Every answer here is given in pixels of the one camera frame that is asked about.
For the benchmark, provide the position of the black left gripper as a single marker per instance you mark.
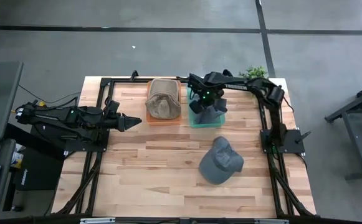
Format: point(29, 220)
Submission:
point(113, 122)

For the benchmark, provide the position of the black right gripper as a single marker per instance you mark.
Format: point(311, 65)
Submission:
point(208, 91)

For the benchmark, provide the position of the blue-grey baseball cap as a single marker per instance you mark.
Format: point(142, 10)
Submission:
point(208, 116)
point(219, 161)

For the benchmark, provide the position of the beige baseball cap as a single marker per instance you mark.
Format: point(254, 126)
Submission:
point(163, 99)

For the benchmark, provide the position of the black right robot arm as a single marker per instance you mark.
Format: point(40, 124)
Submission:
point(261, 90)

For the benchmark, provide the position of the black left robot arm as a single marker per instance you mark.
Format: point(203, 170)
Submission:
point(59, 116)

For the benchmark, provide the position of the teal translucent plastic bin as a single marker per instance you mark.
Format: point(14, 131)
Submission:
point(205, 125)

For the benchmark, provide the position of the orange translucent plastic bin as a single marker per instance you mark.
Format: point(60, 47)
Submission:
point(163, 122)

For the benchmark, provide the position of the green leafy plant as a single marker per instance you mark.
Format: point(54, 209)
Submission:
point(254, 72)

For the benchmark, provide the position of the black controller box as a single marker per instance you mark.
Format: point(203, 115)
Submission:
point(37, 171)

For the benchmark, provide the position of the yellow blue package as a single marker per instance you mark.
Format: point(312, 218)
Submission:
point(17, 158)

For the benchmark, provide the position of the grey laptop lid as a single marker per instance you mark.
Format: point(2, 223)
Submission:
point(0, 99)

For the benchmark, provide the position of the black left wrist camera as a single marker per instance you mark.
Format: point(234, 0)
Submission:
point(113, 105)

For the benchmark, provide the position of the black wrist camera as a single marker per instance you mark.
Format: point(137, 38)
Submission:
point(113, 105)
point(213, 77)

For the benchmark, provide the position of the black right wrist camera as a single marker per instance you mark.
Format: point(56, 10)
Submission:
point(213, 77)

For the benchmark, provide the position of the black aluminium table frame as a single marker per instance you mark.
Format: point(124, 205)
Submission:
point(124, 80)

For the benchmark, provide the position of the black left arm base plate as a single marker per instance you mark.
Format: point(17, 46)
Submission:
point(74, 146)

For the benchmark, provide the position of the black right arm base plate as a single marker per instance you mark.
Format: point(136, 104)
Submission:
point(289, 141)

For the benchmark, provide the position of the white metal bracket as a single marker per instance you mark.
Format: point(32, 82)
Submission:
point(96, 220)
point(271, 221)

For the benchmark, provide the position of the dark metal cart frame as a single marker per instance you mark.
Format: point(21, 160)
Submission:
point(355, 130)

